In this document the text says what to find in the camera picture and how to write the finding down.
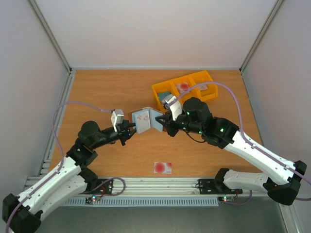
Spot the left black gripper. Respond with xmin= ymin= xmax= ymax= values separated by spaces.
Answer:
xmin=91 ymin=119 xmax=142 ymax=149

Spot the white card with red marks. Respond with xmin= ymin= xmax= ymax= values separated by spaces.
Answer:
xmin=134 ymin=109 xmax=151 ymax=133

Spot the brown leather card holder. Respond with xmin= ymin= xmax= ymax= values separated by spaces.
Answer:
xmin=128 ymin=107 xmax=164 ymax=134

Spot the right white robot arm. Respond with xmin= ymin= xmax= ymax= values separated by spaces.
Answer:
xmin=155 ymin=95 xmax=307 ymax=206

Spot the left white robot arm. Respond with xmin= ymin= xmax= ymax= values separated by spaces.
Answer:
xmin=2 ymin=120 xmax=136 ymax=233

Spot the teal card stack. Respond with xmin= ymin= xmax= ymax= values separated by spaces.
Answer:
xmin=157 ymin=91 xmax=171 ymax=102

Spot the red circle card stack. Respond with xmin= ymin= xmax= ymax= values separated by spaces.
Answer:
xmin=176 ymin=82 xmax=190 ymax=94

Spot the grey white card stack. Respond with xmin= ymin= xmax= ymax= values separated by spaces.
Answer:
xmin=197 ymin=83 xmax=208 ymax=91

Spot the yellow three-compartment bin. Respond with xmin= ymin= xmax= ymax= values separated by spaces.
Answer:
xmin=152 ymin=70 xmax=218 ymax=112

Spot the left circuit board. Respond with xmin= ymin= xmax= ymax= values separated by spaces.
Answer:
xmin=85 ymin=196 xmax=101 ymax=204

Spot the circuit board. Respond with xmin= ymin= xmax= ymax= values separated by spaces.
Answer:
xmin=218 ymin=196 xmax=235 ymax=203
xmin=85 ymin=196 xmax=101 ymax=204

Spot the right circuit board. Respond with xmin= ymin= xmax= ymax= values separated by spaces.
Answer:
xmin=218 ymin=196 xmax=235 ymax=203

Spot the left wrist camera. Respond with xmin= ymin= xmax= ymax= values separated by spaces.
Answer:
xmin=111 ymin=109 xmax=124 ymax=132

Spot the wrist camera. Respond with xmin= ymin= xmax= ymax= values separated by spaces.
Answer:
xmin=111 ymin=109 xmax=124 ymax=132
xmin=161 ymin=94 xmax=183 ymax=121

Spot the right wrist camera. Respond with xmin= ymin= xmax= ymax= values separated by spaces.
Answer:
xmin=161 ymin=94 xmax=183 ymax=121

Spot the aluminium front rail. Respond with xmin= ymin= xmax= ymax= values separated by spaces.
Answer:
xmin=21 ymin=176 xmax=290 ymax=197

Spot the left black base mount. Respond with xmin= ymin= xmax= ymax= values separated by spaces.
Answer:
xmin=82 ymin=179 xmax=113 ymax=195

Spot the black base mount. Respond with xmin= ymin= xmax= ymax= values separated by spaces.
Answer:
xmin=82 ymin=179 xmax=113 ymax=195
xmin=195 ymin=179 xmax=243 ymax=195

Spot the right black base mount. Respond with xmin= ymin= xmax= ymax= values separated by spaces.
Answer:
xmin=195 ymin=179 xmax=243 ymax=195

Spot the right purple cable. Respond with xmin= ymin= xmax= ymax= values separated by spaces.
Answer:
xmin=170 ymin=81 xmax=311 ymax=207

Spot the grey slotted cable duct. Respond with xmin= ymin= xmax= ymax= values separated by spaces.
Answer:
xmin=62 ymin=197 xmax=219 ymax=208

